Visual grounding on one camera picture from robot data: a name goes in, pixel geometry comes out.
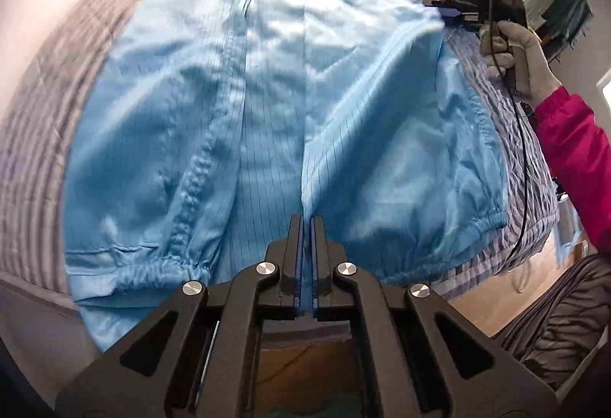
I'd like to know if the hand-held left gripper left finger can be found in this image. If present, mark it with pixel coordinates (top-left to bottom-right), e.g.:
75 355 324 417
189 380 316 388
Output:
55 214 306 418

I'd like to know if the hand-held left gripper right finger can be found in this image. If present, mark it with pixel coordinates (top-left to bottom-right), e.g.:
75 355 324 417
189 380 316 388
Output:
312 216 559 418

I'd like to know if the light blue jacket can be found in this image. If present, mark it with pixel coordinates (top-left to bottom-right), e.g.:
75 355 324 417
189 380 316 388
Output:
62 0 508 352

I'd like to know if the person's right hand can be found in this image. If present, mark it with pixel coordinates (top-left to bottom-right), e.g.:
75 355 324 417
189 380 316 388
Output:
482 23 563 108

